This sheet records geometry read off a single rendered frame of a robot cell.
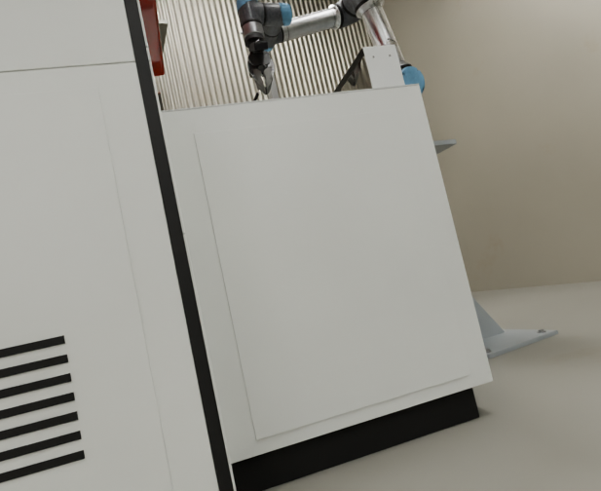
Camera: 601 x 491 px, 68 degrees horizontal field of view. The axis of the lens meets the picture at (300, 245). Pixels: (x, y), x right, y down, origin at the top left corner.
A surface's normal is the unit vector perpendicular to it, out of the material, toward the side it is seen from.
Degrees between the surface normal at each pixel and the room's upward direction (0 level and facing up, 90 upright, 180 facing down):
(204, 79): 90
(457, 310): 90
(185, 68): 90
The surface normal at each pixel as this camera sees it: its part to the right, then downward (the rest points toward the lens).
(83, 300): 0.23, -0.14
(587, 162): -0.90, 0.16
